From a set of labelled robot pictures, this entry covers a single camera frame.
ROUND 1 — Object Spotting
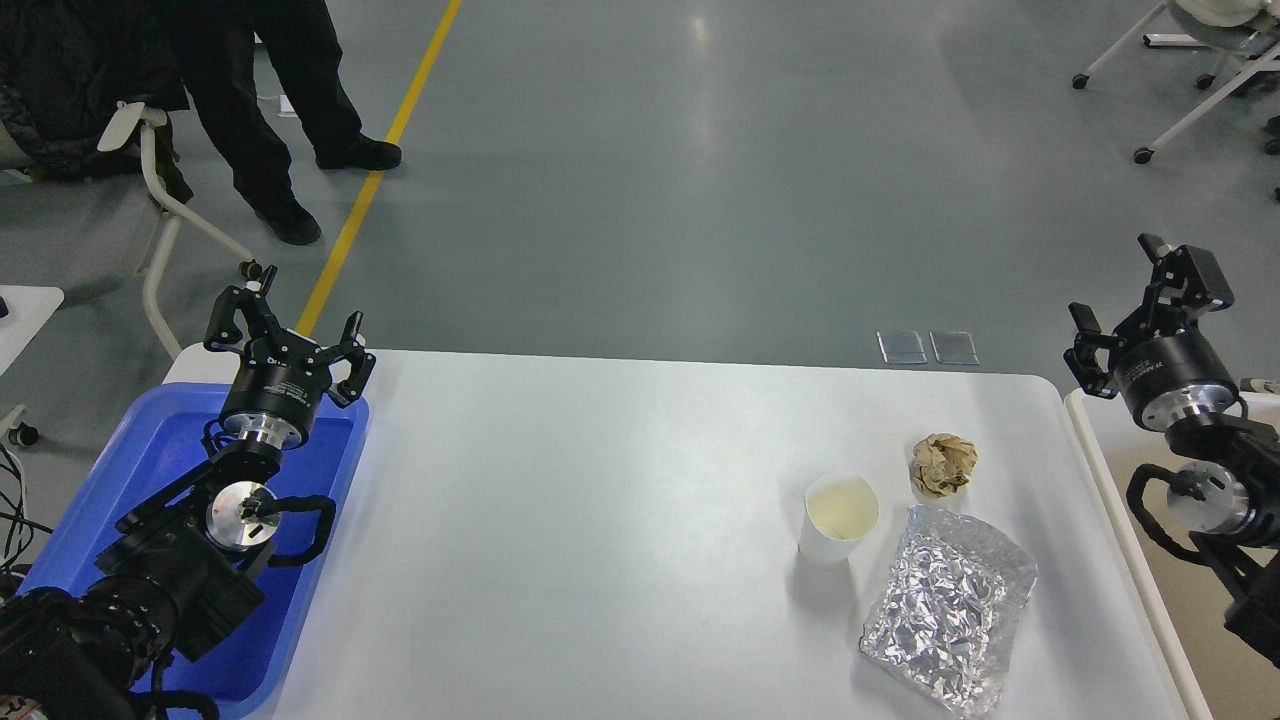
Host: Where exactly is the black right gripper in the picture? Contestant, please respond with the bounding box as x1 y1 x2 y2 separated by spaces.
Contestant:
1062 234 1240 432

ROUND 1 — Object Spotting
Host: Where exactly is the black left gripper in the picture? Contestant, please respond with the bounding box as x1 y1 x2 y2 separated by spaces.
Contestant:
204 265 378 447

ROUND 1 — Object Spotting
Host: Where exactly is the white paper cup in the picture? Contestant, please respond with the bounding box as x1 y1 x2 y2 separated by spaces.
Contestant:
797 474 881 568

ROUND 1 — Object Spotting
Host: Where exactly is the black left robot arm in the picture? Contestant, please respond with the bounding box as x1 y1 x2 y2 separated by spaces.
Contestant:
3 266 376 719

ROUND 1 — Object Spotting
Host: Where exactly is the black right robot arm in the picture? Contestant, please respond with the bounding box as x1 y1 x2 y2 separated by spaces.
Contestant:
1062 233 1279 664

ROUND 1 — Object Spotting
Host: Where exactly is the right metal floor plate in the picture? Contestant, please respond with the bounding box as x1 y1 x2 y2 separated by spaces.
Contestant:
929 331 980 366

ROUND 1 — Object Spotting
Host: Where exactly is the metal floor plate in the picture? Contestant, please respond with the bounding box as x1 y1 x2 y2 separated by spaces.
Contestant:
876 331 929 365
929 331 980 366

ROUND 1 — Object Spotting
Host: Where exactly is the left metal floor plate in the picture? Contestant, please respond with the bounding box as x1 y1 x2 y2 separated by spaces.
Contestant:
876 331 929 365

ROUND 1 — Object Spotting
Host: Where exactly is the crumpled brown paper ball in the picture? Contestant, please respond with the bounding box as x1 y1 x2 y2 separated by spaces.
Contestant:
910 433 978 498

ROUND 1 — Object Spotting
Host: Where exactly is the white side table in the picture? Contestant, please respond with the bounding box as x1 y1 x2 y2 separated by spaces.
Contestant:
0 284 65 447

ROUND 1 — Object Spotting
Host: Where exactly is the person in black clothes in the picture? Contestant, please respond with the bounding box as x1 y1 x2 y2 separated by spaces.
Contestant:
150 0 403 247

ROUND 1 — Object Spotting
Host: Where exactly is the blue plastic tray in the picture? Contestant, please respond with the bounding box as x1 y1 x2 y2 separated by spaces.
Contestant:
3 383 369 719

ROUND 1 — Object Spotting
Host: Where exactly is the crumpled silver foil bag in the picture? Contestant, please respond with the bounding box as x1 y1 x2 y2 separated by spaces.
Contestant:
859 503 1038 719

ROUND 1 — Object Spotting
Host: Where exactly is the white chair with black jacket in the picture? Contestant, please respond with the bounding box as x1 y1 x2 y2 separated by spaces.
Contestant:
3 1 259 357

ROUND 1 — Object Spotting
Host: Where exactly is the beige plastic bin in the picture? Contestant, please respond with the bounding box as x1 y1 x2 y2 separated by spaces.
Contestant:
1065 389 1279 719

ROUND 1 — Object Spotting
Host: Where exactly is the white rolling chair frame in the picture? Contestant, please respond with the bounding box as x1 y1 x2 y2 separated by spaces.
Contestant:
1071 0 1280 202

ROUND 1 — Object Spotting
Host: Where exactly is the black cables bundle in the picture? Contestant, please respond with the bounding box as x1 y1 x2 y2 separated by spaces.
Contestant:
0 439 52 582

